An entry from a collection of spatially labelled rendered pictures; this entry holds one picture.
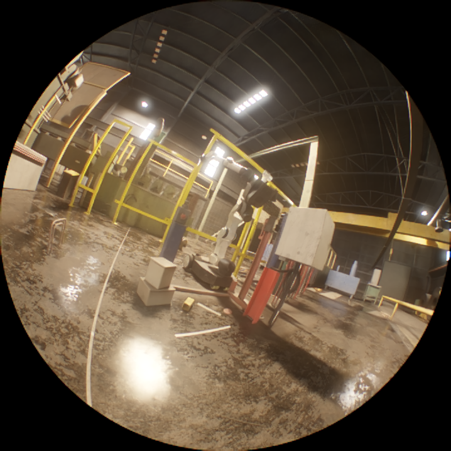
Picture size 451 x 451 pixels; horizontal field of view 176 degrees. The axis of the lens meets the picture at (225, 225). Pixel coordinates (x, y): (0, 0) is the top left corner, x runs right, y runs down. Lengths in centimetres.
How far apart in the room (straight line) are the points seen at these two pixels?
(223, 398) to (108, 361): 43
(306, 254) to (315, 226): 19
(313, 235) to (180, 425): 109
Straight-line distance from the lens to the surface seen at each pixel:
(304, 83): 1144
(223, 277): 159
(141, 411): 58
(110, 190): 363
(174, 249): 118
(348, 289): 737
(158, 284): 92
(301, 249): 98
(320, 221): 99
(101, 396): 59
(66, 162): 428
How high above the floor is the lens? 56
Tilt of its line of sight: 5 degrees up
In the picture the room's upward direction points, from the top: 22 degrees clockwise
